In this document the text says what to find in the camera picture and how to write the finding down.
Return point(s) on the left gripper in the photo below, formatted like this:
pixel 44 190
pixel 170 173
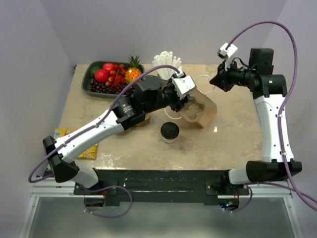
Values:
pixel 179 103

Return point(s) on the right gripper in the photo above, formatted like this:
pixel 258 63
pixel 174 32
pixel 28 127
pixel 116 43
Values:
pixel 222 80

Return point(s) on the brown paper bag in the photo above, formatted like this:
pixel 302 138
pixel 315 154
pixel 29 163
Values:
pixel 210 107

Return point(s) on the black cup lid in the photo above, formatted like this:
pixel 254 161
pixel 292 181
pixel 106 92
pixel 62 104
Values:
pixel 169 130

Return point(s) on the white paper cup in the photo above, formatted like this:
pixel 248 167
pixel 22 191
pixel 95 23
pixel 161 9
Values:
pixel 168 140

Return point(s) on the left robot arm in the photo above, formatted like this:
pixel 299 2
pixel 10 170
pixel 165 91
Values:
pixel 148 96

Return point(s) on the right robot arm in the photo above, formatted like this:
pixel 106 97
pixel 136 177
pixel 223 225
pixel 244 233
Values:
pixel 268 92

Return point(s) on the brown cardboard cup carrier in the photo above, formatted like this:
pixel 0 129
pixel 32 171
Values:
pixel 125 122

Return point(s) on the white paper straws bundle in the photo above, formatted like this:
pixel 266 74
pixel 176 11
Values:
pixel 167 58

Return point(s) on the toy pineapple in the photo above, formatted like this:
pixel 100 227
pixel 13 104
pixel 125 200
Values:
pixel 134 69

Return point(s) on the dark grapes bunch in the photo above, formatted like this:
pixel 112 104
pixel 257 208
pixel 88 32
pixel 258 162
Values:
pixel 106 88

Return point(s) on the green lime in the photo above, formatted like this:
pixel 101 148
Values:
pixel 93 70

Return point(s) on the dark green fruit tray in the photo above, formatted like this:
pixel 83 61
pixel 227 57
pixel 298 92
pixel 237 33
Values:
pixel 116 75

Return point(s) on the yellow snack bag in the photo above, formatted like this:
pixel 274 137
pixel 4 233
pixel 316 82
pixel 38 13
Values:
pixel 89 154

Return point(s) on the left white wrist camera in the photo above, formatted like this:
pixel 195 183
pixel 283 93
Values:
pixel 183 84

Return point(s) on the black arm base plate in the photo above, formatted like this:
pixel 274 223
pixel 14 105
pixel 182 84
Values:
pixel 173 186

